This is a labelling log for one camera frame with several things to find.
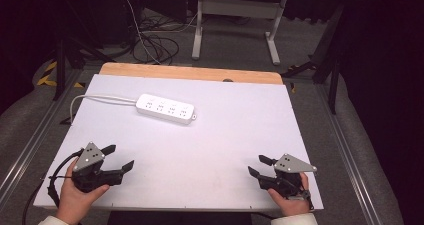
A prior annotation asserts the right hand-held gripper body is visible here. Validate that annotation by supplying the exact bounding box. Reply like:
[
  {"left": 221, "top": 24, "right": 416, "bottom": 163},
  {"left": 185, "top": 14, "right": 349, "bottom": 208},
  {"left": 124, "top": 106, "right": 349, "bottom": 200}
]
[{"left": 258, "top": 153, "right": 318, "bottom": 200}]

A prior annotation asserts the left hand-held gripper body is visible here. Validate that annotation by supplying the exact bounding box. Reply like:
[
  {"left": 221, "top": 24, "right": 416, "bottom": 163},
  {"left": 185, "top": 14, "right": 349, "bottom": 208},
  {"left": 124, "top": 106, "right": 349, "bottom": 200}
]
[{"left": 71, "top": 141, "right": 123, "bottom": 194}]

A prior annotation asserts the person's right hand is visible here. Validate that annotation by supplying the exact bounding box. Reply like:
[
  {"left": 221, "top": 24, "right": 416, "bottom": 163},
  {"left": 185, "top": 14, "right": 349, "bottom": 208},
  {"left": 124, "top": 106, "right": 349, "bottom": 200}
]
[{"left": 267, "top": 172, "right": 312, "bottom": 218}]

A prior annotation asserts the person's left hand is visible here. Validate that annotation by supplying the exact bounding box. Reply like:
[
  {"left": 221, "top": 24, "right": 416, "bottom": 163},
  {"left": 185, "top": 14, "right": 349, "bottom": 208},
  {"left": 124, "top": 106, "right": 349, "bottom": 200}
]
[{"left": 55, "top": 158, "right": 111, "bottom": 225}]

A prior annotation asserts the white board table cover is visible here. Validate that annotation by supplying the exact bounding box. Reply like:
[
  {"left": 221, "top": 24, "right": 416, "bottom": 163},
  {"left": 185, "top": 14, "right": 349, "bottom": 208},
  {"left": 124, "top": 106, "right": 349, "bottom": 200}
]
[{"left": 33, "top": 73, "right": 324, "bottom": 213}]

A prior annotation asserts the white power strip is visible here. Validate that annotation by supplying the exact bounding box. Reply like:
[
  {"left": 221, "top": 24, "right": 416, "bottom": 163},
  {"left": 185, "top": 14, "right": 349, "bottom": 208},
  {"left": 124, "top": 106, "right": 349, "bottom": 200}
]
[{"left": 135, "top": 93, "right": 198, "bottom": 126}]

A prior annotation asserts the yellow black floor tape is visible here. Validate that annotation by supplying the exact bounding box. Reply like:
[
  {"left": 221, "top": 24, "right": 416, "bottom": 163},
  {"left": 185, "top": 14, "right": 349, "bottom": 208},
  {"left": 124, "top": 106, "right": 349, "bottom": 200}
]
[{"left": 35, "top": 60, "right": 85, "bottom": 89}]

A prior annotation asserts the black tripod stand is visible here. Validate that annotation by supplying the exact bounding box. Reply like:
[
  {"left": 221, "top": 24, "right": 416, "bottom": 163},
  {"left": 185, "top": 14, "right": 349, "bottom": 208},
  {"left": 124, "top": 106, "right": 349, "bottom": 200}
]
[{"left": 52, "top": 0, "right": 116, "bottom": 102}]

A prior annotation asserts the wooden table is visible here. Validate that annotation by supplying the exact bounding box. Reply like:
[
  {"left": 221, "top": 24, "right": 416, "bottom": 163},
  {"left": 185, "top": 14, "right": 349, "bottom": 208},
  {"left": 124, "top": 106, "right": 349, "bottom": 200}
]
[{"left": 99, "top": 62, "right": 284, "bottom": 85}]

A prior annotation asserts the black metal stand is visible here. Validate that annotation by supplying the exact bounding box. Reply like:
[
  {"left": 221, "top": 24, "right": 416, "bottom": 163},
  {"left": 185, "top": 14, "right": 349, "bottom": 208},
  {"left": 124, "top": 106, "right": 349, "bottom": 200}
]
[{"left": 280, "top": 1, "right": 346, "bottom": 115}]

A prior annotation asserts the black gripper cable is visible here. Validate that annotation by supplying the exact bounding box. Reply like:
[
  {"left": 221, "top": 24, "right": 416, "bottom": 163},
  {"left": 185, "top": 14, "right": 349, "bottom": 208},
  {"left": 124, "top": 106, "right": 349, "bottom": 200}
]
[{"left": 21, "top": 147, "right": 85, "bottom": 225}]

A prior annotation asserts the white power strip cable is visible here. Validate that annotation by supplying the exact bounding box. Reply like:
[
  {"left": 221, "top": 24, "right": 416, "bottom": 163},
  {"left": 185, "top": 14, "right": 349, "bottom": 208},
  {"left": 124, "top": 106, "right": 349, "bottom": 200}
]
[{"left": 69, "top": 94, "right": 138, "bottom": 125}]

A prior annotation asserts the grey metal floor rail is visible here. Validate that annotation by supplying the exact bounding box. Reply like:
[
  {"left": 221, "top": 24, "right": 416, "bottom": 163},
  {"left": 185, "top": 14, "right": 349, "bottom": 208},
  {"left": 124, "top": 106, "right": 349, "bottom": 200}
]
[
  {"left": 0, "top": 68, "right": 85, "bottom": 201},
  {"left": 315, "top": 84, "right": 382, "bottom": 225}
]

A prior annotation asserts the black floor cable tangle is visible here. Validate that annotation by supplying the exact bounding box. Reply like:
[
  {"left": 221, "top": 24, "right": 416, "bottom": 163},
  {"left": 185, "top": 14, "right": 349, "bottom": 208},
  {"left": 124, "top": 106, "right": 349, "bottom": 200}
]
[{"left": 132, "top": 7, "right": 181, "bottom": 66}]

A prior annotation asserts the thin white floor cable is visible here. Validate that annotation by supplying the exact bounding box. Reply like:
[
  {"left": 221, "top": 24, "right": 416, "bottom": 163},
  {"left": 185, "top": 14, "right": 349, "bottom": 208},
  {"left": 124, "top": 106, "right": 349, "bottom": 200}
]
[{"left": 121, "top": 0, "right": 162, "bottom": 65}]

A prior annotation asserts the white metal desk frame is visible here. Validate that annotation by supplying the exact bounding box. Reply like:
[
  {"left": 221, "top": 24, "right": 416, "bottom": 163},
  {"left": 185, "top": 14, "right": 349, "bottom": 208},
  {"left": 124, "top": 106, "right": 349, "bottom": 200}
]
[{"left": 191, "top": 0, "right": 288, "bottom": 66}]

